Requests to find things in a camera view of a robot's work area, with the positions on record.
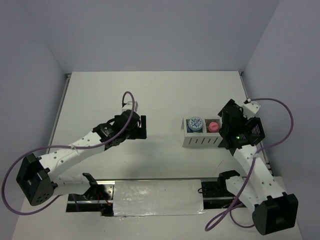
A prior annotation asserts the pink cap clear tube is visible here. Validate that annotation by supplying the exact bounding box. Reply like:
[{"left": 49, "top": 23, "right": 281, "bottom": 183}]
[{"left": 208, "top": 121, "right": 220, "bottom": 133}]

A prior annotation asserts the white slotted organizer box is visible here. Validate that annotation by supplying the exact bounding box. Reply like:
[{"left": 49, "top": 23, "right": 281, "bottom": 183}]
[{"left": 181, "top": 116, "right": 223, "bottom": 148}]

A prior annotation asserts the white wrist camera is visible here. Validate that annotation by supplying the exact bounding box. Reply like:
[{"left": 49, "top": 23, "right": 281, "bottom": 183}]
[
  {"left": 241, "top": 98, "right": 261, "bottom": 119},
  {"left": 121, "top": 101, "right": 139, "bottom": 112}
]

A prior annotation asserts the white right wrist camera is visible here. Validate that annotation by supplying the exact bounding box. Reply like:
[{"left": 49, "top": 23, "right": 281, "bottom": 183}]
[{"left": 241, "top": 98, "right": 261, "bottom": 119}]

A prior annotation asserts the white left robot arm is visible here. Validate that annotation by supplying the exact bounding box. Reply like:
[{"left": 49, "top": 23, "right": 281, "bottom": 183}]
[{"left": 16, "top": 110, "right": 147, "bottom": 206}]

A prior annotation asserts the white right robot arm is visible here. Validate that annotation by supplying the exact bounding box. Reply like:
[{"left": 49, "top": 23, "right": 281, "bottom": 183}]
[{"left": 217, "top": 99, "right": 299, "bottom": 236}]

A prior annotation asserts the silver foil covered panel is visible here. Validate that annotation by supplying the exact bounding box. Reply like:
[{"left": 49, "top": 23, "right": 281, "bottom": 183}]
[{"left": 113, "top": 179, "right": 205, "bottom": 217}]

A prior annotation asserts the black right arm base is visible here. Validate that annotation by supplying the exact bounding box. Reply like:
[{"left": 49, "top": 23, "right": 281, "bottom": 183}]
[{"left": 197, "top": 180, "right": 236, "bottom": 198}]

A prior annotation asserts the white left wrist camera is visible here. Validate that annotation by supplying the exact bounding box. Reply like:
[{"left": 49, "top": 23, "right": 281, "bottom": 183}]
[{"left": 121, "top": 101, "right": 139, "bottom": 112}]

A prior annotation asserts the blue slime jar printed lid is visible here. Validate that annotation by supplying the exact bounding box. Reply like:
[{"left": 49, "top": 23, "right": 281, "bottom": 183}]
[{"left": 186, "top": 116, "right": 203, "bottom": 133}]

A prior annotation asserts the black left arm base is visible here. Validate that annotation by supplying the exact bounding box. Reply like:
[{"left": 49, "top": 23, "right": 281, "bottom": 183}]
[{"left": 65, "top": 180, "right": 115, "bottom": 217}]

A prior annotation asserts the black slotted organizer box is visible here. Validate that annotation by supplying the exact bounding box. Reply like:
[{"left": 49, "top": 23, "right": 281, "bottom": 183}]
[{"left": 218, "top": 116, "right": 266, "bottom": 151}]

